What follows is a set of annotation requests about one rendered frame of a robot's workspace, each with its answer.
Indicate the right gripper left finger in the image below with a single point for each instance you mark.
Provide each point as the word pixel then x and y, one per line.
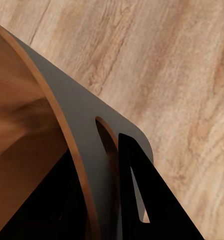
pixel 56 209

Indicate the trash can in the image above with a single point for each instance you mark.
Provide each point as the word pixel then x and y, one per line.
pixel 43 113

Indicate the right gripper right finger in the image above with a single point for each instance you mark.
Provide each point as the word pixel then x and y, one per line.
pixel 168 219

